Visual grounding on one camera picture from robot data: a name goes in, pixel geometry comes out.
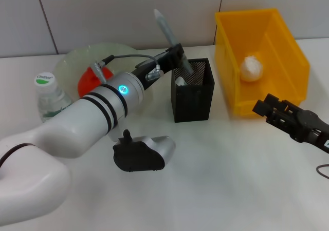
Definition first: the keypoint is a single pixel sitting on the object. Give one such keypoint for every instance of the yellow plastic bin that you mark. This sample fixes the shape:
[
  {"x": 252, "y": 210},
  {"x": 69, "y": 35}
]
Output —
[{"x": 231, "y": 48}]

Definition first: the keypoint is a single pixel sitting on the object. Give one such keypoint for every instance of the white paper ball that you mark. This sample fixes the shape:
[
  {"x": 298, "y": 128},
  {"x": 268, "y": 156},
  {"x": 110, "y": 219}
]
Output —
[{"x": 252, "y": 68}]

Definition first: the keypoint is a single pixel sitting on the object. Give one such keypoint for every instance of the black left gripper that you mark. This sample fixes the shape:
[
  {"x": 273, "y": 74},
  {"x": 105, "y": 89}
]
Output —
[{"x": 151, "y": 66}]

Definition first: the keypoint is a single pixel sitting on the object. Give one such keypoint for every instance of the green utility knife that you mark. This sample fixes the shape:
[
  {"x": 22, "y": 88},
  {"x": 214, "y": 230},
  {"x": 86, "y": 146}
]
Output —
[{"x": 180, "y": 81}]

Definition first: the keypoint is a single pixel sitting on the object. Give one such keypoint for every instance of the clear green-label water bottle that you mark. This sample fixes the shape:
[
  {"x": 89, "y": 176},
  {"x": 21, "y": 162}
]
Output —
[{"x": 45, "y": 79}]

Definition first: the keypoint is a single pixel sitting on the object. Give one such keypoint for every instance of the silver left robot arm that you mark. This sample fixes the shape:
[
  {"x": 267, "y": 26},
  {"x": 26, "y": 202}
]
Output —
[{"x": 64, "y": 128}]

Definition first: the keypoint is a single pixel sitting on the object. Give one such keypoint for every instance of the black mesh pen holder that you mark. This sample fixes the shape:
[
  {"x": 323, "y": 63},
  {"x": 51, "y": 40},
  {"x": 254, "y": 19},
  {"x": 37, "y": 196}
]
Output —
[{"x": 192, "y": 105}]

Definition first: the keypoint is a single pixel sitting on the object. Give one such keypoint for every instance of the grey marker pen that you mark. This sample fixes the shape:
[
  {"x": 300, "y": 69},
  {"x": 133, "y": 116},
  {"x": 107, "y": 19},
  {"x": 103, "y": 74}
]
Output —
[{"x": 165, "y": 28}]

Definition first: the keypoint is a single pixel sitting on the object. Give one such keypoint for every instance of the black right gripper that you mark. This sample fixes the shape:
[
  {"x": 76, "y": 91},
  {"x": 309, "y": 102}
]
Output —
[{"x": 313, "y": 131}]

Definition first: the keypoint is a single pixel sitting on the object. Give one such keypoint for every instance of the pale green glass fruit plate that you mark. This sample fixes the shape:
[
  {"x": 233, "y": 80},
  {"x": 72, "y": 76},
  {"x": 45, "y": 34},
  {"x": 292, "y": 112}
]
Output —
[{"x": 123, "y": 54}]

